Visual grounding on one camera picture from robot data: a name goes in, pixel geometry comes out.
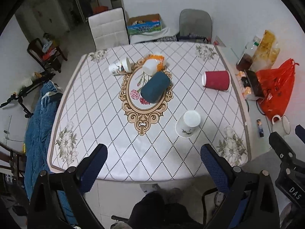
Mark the black wooden chair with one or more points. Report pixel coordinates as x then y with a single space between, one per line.
46 57

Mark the white bamboo print paper cup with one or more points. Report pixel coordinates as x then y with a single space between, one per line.
188 124

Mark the red corrugated paper cup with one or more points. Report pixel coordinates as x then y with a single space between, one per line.
216 80

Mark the red plastic bag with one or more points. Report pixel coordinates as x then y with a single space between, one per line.
277 86

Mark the white patterned paper cup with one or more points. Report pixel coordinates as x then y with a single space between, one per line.
120 67

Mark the floral diamond pattern tablecloth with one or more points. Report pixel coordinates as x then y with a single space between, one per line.
99 108

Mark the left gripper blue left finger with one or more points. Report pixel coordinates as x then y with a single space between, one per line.
74 182

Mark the black tripod stand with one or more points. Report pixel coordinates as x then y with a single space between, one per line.
37 80

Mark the blue knitted blanket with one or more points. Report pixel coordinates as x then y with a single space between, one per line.
37 140

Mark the small blue lighter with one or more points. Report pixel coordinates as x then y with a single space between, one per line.
260 128

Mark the yellow clear plastic bag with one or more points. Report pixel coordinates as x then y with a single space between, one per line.
267 52

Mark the white orange plastic cup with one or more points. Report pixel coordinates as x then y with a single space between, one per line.
153 64

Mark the grey cushioned chair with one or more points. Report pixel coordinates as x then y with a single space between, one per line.
195 26

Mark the cardboard box with blue print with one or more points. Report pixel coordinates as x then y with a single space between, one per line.
144 24

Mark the white padded chair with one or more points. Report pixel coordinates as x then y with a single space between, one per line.
109 29

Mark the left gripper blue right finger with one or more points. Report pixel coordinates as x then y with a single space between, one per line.
249 199

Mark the dark teal cup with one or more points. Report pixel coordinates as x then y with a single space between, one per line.
155 87

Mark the glass bottle with dark liquid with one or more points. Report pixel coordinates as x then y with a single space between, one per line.
246 59

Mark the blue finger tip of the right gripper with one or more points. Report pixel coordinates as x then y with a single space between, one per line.
300 132

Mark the white cloth under box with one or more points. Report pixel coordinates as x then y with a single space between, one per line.
154 35

